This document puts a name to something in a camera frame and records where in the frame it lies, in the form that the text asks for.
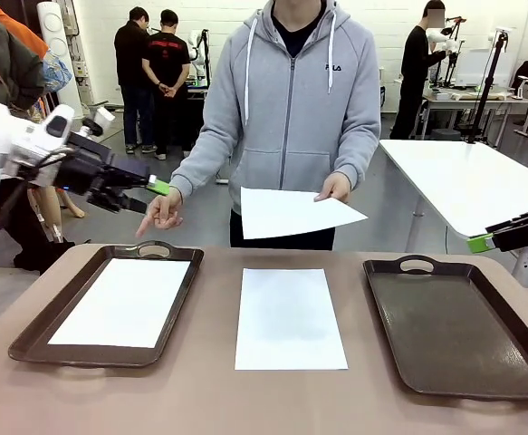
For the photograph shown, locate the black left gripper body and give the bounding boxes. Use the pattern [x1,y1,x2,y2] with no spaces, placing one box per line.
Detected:
[55,133,111,199]

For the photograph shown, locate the white A4 paper sheet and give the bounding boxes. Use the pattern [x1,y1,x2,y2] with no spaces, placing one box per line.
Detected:
[47,256,192,350]
[239,186,370,241]

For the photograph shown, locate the white A4 paper stack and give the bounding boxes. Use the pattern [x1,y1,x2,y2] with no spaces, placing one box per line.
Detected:
[234,266,350,372]

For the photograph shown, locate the person's left forearm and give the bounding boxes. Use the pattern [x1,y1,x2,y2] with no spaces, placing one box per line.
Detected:
[331,130,381,191]

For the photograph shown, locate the person's right forearm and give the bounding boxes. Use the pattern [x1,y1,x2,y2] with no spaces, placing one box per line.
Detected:
[168,112,228,200]

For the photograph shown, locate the person's right hand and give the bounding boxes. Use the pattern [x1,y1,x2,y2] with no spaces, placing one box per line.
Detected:
[135,186,185,239]

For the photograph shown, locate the person's left hand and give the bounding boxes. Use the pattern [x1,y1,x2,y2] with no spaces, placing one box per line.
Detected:
[312,172,352,204]

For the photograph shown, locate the beige mannequin leg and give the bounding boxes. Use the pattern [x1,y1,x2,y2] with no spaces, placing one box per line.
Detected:
[32,183,87,244]

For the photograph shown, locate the small white wrist module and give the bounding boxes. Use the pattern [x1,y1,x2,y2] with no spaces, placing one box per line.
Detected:
[80,107,116,136]

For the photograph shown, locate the white table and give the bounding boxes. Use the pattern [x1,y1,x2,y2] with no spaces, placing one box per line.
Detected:
[379,139,528,255]

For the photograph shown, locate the black mannequin stand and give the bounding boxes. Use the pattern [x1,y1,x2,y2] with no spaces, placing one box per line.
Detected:
[12,189,77,276]

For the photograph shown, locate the blue patterned cloth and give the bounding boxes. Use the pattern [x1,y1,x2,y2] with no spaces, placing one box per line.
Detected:
[41,49,73,94]

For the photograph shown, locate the man in plain black shirt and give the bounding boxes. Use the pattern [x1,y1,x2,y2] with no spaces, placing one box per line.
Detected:
[113,6,156,155]

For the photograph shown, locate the dark brown plastic tray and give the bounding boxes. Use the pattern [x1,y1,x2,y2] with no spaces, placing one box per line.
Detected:
[362,255,528,401]
[7,239,205,369]

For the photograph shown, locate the man in red-printed black shirt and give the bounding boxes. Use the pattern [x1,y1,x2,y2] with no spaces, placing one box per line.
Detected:
[141,8,192,160]

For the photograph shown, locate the long white desk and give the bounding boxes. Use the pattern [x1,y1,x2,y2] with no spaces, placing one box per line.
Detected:
[419,88,528,140]

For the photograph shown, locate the black tripod pole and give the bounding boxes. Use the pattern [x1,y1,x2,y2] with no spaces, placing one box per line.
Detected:
[466,29,510,145]

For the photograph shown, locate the dark green padded jacket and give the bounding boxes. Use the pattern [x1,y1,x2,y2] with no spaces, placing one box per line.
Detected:
[0,0,47,112]

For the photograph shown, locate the white box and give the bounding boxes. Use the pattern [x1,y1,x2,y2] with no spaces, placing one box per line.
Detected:
[454,47,514,88]

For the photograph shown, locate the person in grey hoodie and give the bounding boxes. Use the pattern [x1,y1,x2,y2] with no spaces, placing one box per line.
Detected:
[168,0,382,215]

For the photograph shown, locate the black trousers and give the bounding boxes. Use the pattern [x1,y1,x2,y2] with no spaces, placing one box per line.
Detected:
[229,208,337,250]

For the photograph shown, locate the white robot with black arms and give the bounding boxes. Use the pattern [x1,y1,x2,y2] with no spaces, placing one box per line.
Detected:
[430,15,467,88]

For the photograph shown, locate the man in black sweater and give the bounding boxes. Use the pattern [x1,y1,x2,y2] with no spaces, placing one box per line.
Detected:
[389,0,448,140]

